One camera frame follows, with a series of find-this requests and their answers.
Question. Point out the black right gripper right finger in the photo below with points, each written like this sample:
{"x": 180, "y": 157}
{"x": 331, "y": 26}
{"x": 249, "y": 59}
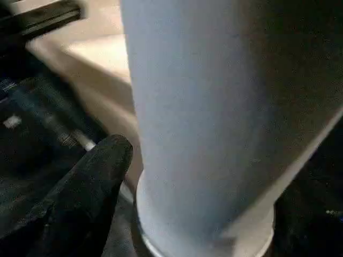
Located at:
{"x": 308, "y": 214}

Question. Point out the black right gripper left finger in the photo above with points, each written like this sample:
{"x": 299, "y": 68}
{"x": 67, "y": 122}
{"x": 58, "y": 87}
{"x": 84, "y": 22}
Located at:
{"x": 75, "y": 203}

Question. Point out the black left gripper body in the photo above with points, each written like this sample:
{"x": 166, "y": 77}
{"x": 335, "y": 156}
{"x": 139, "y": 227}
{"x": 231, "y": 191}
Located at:
{"x": 40, "y": 120}

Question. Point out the white plastic table top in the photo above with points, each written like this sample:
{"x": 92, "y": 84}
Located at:
{"x": 93, "y": 75}

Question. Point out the white plastic table leg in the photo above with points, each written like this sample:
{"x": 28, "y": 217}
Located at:
{"x": 201, "y": 107}

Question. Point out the black plastic mat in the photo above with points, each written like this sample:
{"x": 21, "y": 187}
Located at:
{"x": 327, "y": 166}

